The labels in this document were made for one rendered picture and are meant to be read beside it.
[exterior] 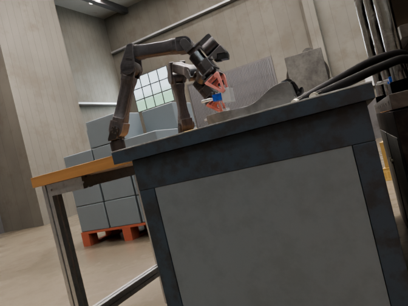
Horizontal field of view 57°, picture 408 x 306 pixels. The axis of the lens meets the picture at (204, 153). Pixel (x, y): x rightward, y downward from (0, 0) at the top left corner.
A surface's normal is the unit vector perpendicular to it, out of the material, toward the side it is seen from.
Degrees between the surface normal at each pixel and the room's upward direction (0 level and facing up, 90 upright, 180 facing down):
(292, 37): 90
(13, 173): 90
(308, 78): 90
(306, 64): 90
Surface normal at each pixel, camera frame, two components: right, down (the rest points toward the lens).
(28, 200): -0.45, 0.11
